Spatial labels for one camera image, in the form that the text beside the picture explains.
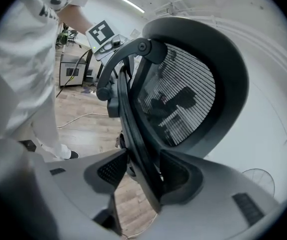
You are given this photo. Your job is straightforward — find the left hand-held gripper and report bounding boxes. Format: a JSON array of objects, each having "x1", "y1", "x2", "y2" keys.
[{"x1": 85, "y1": 20, "x2": 132, "y2": 82}]

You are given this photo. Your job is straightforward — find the white trousers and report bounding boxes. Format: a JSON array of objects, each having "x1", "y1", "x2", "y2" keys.
[{"x1": 30, "y1": 83, "x2": 72, "y2": 160}]

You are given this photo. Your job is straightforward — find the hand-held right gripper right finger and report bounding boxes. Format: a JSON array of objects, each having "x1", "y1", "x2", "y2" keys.
[{"x1": 138, "y1": 150, "x2": 282, "y2": 240}]

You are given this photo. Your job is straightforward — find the white adapter cable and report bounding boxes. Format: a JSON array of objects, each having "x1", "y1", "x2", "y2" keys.
[{"x1": 57, "y1": 112, "x2": 109, "y2": 129}]

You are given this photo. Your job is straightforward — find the white floor cable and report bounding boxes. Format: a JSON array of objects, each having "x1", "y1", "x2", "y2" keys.
[{"x1": 122, "y1": 213, "x2": 158, "y2": 239}]

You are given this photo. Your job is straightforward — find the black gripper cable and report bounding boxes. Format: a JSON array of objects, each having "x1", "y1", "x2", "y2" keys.
[{"x1": 55, "y1": 47, "x2": 92, "y2": 99}]

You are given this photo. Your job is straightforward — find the silver black metal box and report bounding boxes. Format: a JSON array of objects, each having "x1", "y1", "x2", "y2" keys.
[{"x1": 59, "y1": 53, "x2": 88, "y2": 87}]

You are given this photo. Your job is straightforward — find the white printed t-shirt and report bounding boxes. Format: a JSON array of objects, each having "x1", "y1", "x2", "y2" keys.
[{"x1": 0, "y1": 0, "x2": 102, "y2": 140}]

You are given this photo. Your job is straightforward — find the person's right black shoe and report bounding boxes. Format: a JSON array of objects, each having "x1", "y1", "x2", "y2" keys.
[{"x1": 63, "y1": 150, "x2": 81, "y2": 161}]

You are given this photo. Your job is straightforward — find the blue cloth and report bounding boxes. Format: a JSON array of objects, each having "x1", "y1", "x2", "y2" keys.
[{"x1": 80, "y1": 86, "x2": 97, "y2": 95}]

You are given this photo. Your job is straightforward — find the person's left forearm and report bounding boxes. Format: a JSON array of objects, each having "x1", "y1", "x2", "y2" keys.
[{"x1": 57, "y1": 3, "x2": 94, "y2": 36}]

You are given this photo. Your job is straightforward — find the white air conditioner unit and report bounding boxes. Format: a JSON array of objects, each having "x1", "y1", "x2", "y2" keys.
[{"x1": 154, "y1": 6, "x2": 174, "y2": 15}]

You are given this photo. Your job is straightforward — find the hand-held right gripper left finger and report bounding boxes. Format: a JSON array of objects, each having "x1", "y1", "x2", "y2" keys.
[{"x1": 44, "y1": 148, "x2": 129, "y2": 235}]

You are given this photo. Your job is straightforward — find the black mesh office chair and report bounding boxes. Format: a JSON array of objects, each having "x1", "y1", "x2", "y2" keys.
[{"x1": 95, "y1": 17, "x2": 249, "y2": 214}]

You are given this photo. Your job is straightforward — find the ceiling light tube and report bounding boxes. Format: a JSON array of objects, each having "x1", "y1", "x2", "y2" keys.
[{"x1": 120, "y1": 0, "x2": 146, "y2": 14}]

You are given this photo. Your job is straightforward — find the black pedestal fan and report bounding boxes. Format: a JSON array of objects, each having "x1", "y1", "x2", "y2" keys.
[{"x1": 242, "y1": 168, "x2": 276, "y2": 197}]

